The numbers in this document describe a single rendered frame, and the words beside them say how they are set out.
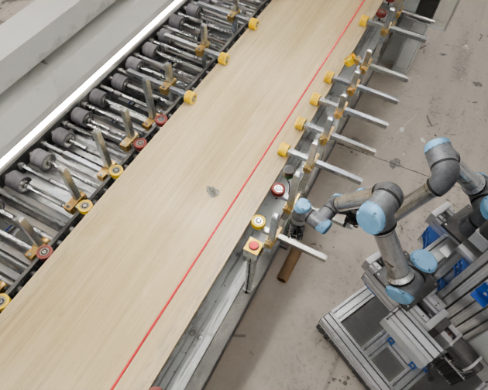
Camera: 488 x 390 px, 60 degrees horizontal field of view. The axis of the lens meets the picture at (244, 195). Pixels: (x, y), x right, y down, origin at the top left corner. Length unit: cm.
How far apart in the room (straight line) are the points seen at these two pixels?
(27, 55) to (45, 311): 162
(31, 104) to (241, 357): 241
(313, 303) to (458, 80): 295
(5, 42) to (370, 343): 259
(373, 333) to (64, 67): 251
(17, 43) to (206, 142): 193
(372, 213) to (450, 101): 323
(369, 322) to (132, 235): 161
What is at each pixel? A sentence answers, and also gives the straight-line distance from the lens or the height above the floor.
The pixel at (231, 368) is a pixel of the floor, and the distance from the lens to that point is 299.
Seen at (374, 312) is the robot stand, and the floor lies 21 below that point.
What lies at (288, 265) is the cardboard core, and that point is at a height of 8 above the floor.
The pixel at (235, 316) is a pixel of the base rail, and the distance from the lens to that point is 234.
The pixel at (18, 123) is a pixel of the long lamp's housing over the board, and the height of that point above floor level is 236.
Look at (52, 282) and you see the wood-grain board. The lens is 235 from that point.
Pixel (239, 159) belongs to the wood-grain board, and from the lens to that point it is 259.
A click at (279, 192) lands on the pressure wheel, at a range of 246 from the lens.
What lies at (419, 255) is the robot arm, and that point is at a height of 127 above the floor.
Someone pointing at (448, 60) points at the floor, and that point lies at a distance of 528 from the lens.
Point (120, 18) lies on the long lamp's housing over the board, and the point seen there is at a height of 238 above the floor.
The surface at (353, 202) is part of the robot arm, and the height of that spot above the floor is 137.
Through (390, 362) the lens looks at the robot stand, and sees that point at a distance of 297.
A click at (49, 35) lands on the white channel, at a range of 89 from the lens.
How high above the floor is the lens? 293
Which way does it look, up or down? 56 degrees down
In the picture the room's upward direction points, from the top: 4 degrees clockwise
